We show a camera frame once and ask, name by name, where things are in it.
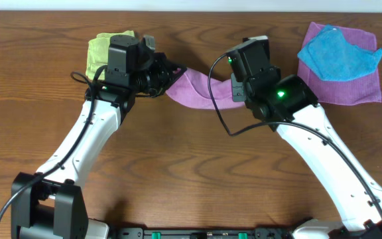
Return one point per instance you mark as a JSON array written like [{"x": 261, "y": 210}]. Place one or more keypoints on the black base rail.
[{"x": 258, "y": 233}]

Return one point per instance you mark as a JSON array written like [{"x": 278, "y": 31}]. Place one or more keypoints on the purple microfiber cloth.
[{"x": 191, "y": 90}]

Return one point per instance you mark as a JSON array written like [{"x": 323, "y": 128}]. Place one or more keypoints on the folded green cloth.
[{"x": 98, "y": 51}]

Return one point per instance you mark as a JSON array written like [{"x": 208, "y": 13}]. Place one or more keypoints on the flat purple cloth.
[{"x": 361, "y": 90}]

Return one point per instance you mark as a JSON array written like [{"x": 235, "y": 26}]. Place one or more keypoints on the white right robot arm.
[{"x": 291, "y": 109}]

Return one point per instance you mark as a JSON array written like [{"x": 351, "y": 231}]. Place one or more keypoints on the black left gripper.
[{"x": 166, "y": 73}]

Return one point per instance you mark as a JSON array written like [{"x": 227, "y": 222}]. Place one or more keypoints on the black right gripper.
[{"x": 238, "y": 89}]

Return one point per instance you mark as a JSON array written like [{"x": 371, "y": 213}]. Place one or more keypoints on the blue microfiber cloth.
[{"x": 332, "y": 58}]

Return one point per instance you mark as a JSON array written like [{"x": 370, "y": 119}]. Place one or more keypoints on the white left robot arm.
[{"x": 49, "y": 203}]

